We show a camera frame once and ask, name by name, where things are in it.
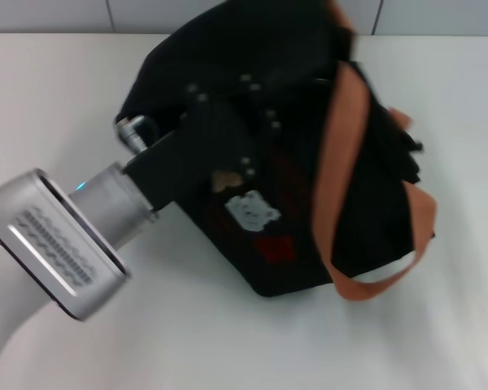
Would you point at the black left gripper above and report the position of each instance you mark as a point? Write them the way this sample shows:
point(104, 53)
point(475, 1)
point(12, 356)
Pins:
point(203, 146)

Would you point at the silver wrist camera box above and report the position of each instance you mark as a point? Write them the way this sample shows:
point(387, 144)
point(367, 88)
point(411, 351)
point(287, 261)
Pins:
point(44, 227)

